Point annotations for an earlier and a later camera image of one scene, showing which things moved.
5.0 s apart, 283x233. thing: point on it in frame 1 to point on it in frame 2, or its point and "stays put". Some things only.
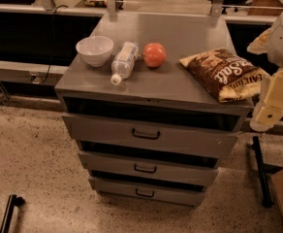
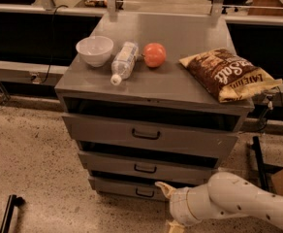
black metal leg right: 265,194 stays put
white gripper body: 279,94 to 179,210
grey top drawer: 153,136 stays put
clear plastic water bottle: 124,63 stays put
